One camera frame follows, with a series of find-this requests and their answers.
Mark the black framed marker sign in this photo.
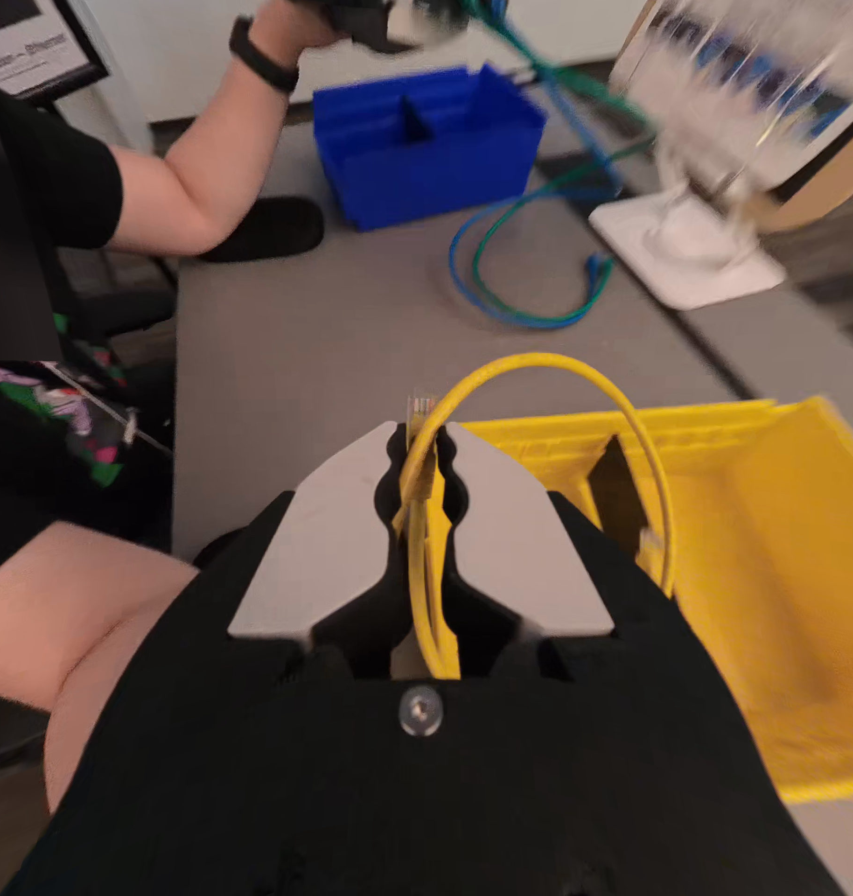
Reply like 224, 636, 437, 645
0, 0, 111, 105

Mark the person's left hand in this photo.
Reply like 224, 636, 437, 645
250, 0, 343, 67

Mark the green ethernet cable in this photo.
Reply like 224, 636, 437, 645
468, 0, 655, 316

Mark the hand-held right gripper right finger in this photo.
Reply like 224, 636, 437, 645
440, 422, 616, 679

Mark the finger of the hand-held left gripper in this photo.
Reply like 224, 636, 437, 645
388, 0, 469, 46

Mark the blue ethernet cable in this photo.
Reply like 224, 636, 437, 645
447, 0, 623, 331

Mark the yellow plastic bin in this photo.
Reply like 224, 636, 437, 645
426, 395, 853, 805

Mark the yellow ethernet cable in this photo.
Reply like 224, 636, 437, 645
392, 352, 676, 681

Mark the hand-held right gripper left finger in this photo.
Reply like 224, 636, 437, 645
227, 421, 408, 679

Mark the black wrist band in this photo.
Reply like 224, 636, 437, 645
228, 15, 301, 95

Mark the blue plastic bin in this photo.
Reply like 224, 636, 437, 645
313, 63, 548, 232

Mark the person's bare leg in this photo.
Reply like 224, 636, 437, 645
0, 521, 200, 816

